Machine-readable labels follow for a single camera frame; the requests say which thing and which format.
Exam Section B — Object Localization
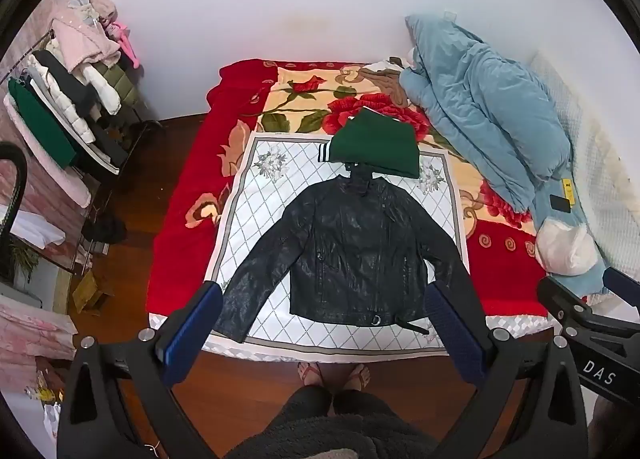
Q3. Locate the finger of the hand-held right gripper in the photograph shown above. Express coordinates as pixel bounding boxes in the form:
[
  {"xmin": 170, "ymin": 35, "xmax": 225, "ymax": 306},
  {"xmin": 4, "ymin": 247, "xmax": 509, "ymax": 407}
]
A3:
[
  {"xmin": 536, "ymin": 275, "xmax": 640, "ymax": 355},
  {"xmin": 601, "ymin": 266, "xmax": 640, "ymax": 302}
]

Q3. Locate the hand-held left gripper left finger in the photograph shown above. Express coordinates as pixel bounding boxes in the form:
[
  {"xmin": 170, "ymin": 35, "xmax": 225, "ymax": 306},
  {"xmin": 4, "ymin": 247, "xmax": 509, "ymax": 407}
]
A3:
[{"xmin": 56, "ymin": 281, "xmax": 223, "ymax": 459}]

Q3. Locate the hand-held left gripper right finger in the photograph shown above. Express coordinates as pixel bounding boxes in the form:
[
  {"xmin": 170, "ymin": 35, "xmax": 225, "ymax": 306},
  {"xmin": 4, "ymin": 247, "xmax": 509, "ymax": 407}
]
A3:
[{"xmin": 424, "ymin": 280, "xmax": 588, "ymax": 459}]

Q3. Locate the black leather jacket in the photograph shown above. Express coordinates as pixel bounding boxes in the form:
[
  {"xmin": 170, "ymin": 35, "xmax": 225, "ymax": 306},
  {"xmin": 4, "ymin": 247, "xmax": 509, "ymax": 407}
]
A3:
[{"xmin": 212, "ymin": 172, "xmax": 488, "ymax": 345}]

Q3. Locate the person's right forearm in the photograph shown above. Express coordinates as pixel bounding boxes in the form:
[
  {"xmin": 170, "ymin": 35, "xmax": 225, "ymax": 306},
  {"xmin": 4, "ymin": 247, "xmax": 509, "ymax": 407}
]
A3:
[{"xmin": 587, "ymin": 391, "xmax": 640, "ymax": 459}]

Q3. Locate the metal clothes rack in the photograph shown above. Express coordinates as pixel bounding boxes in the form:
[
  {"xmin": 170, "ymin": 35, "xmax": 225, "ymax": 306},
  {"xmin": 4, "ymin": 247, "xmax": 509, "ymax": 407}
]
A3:
[{"xmin": 2, "ymin": 24, "xmax": 161, "ymax": 275}]

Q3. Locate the white pillow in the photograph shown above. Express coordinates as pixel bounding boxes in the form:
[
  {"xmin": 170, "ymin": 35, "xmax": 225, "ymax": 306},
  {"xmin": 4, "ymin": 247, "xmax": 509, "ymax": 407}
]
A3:
[{"xmin": 535, "ymin": 219, "xmax": 598, "ymax": 276}]

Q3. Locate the white quilted mattress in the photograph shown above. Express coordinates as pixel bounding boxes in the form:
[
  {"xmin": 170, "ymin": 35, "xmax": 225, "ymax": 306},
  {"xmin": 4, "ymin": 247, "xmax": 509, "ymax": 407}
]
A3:
[{"xmin": 147, "ymin": 311, "xmax": 556, "ymax": 356}]

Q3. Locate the cardboard box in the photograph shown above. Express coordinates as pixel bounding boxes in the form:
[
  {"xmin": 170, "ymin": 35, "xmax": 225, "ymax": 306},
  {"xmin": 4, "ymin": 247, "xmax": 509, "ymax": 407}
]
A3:
[{"xmin": 72, "ymin": 270, "xmax": 117, "ymax": 316}]

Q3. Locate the person's right foot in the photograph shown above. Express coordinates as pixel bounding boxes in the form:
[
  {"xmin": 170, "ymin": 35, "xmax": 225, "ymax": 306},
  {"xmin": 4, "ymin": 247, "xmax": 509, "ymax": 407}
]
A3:
[{"xmin": 336, "ymin": 363, "xmax": 373, "ymax": 392}]

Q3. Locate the person's foot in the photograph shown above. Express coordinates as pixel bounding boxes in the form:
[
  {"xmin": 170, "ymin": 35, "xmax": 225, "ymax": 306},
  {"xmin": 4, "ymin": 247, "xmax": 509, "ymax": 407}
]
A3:
[
  {"xmin": 297, "ymin": 361, "xmax": 333, "ymax": 392},
  {"xmin": 336, "ymin": 363, "xmax": 373, "ymax": 392}
]

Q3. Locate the white fluffy blanket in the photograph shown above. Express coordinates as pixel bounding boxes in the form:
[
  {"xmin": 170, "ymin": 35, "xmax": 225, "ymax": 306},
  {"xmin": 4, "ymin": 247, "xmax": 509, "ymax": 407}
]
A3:
[{"xmin": 525, "ymin": 52, "xmax": 640, "ymax": 285}]

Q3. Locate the person's left foot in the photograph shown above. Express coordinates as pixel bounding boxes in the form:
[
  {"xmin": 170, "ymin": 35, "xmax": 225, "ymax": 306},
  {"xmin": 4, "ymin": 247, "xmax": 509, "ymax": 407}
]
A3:
[{"xmin": 297, "ymin": 361, "xmax": 333, "ymax": 392}]

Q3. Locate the red floral blanket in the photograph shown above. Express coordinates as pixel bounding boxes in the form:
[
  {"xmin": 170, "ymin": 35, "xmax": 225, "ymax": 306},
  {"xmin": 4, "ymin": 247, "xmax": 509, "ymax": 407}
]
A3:
[{"xmin": 147, "ymin": 58, "xmax": 551, "ymax": 320}]

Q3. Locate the white diamond-patterned mat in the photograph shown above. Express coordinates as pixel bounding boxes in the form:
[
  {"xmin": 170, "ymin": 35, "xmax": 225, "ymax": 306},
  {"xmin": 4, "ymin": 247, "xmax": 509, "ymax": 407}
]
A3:
[{"xmin": 202, "ymin": 132, "xmax": 471, "ymax": 357}]

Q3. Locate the pink cloth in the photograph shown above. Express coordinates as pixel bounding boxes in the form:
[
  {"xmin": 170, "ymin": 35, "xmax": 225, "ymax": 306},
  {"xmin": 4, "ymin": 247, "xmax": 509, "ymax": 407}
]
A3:
[{"xmin": 0, "ymin": 295, "xmax": 79, "ymax": 376}]

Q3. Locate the person's dark fleece clothing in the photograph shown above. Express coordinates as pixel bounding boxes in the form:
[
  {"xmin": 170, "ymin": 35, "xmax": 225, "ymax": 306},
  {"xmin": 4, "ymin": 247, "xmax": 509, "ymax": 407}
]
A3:
[{"xmin": 222, "ymin": 385, "xmax": 442, "ymax": 459}]

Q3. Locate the folded white cloth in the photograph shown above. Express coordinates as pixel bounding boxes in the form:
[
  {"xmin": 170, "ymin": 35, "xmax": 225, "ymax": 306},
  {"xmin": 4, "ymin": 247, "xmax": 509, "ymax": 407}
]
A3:
[{"xmin": 0, "ymin": 204, "xmax": 67, "ymax": 249}]

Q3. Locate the folded green garment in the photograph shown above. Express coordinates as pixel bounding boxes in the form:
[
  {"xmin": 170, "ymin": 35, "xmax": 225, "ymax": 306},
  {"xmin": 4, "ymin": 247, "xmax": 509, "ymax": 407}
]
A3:
[{"xmin": 317, "ymin": 108, "xmax": 421, "ymax": 179}]

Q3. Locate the light blue quilt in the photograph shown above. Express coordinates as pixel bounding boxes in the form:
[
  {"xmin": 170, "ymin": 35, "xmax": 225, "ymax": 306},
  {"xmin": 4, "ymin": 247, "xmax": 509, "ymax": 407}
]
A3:
[{"xmin": 400, "ymin": 13, "xmax": 573, "ymax": 214}]

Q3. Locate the white puffer jacket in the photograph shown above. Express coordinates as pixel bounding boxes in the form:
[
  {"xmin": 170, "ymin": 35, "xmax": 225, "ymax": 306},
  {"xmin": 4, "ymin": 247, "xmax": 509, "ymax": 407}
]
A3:
[{"xmin": 29, "ymin": 63, "xmax": 121, "ymax": 144}]

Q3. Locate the hanging dark green garment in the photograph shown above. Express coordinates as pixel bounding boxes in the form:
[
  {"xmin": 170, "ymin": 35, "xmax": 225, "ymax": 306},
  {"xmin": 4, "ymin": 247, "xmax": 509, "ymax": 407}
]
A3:
[{"xmin": 7, "ymin": 78, "xmax": 77, "ymax": 171}]

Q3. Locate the olive green puffer vest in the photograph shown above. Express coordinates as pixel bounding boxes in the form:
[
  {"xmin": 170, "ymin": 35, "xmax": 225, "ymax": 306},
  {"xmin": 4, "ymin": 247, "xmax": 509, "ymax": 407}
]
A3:
[{"xmin": 94, "ymin": 60, "xmax": 137, "ymax": 109}]

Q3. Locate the hanging black garment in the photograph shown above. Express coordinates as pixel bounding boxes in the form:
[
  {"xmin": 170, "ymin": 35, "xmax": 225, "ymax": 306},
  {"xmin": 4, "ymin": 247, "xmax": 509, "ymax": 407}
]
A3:
[{"xmin": 34, "ymin": 49, "xmax": 101, "ymax": 116}]

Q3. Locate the pink fluffy garment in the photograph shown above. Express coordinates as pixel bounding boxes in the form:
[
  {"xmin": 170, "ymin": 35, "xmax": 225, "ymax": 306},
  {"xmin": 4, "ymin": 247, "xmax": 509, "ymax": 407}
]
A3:
[{"xmin": 51, "ymin": 0, "xmax": 122, "ymax": 76}]

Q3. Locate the black curved handle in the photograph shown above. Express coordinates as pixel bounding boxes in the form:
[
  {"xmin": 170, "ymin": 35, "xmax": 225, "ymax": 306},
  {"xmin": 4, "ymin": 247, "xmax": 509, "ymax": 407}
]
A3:
[{"xmin": 0, "ymin": 142, "xmax": 29, "ymax": 281}]

